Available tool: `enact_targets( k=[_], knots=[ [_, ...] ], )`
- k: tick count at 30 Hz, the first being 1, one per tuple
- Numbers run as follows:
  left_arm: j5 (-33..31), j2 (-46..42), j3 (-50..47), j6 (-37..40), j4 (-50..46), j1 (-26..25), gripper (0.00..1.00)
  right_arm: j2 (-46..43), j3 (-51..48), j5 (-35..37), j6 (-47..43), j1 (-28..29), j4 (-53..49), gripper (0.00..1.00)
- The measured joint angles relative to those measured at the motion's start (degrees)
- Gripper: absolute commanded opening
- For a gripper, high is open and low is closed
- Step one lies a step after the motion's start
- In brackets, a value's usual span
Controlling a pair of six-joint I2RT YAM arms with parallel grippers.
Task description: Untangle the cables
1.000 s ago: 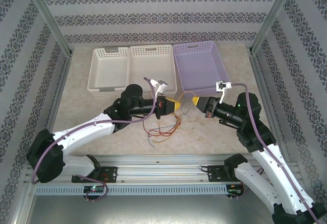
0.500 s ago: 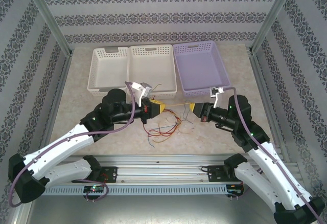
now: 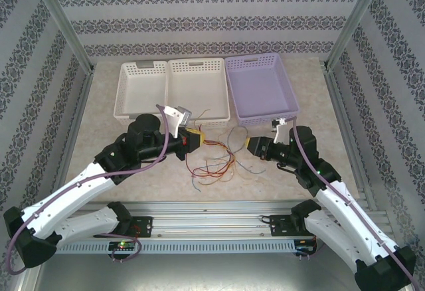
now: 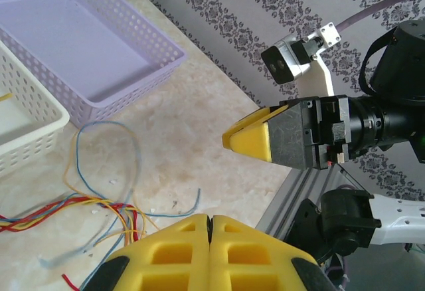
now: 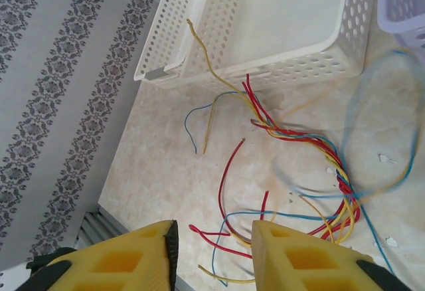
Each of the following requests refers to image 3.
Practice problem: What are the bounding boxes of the thin red wire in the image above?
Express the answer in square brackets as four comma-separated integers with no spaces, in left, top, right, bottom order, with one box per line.
[184,140,233,181]

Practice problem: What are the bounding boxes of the large white plastic basket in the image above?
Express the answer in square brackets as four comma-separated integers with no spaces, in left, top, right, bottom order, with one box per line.
[165,57,232,132]

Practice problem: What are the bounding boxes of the purple plastic basket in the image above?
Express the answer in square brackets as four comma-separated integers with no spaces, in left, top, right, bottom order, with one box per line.
[224,53,299,128]

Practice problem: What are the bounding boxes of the small white plastic basket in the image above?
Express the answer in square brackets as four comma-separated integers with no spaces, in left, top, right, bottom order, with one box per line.
[113,60,169,126]

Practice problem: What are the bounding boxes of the right small circuit board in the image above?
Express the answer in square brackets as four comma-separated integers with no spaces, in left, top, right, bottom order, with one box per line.
[295,239,318,255]

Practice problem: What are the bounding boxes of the small circuit board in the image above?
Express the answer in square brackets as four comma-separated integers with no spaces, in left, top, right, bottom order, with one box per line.
[295,239,318,255]
[108,241,137,251]

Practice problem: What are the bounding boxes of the left small circuit board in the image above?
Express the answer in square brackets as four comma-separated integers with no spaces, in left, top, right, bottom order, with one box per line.
[108,241,137,251]

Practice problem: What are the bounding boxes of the grey metal panel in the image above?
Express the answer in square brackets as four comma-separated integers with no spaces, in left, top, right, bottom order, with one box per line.
[19,253,409,291]

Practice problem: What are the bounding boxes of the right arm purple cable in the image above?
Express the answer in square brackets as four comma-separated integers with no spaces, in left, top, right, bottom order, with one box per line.
[291,116,421,288]

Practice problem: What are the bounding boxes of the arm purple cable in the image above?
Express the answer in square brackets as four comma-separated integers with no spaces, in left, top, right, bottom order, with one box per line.
[6,104,170,275]
[291,116,421,288]

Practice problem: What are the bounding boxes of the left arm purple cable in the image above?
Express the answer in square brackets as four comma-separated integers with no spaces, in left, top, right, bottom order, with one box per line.
[6,104,170,275]

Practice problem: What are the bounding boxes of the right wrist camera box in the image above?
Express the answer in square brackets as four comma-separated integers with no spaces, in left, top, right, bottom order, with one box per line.
[271,117,296,144]

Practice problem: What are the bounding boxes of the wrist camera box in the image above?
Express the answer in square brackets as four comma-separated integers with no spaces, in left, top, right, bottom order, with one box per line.
[164,104,193,139]
[271,117,296,144]

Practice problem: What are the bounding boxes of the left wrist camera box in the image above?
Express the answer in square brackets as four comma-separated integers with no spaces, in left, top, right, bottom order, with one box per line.
[164,104,193,139]

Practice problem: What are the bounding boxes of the aluminium side rail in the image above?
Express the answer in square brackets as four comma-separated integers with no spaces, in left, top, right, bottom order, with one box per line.
[44,68,97,215]
[321,61,379,212]

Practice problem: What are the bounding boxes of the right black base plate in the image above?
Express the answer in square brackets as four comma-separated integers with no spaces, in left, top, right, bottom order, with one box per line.
[269,213,319,238]

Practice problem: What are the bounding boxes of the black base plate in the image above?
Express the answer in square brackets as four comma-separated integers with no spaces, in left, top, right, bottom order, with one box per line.
[92,216,154,238]
[269,213,319,238]

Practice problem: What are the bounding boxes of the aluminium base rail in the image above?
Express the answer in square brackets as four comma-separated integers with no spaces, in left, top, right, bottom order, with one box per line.
[31,199,396,241]

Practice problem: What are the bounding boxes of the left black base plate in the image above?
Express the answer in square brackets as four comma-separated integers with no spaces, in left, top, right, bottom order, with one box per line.
[92,216,154,238]

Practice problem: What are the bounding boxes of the slotted grey cable duct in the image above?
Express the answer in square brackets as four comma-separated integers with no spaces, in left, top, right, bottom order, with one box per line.
[54,240,296,254]

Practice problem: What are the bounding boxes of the aluminium frame post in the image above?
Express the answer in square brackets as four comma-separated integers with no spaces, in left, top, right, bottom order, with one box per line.
[28,0,96,72]
[325,0,391,69]

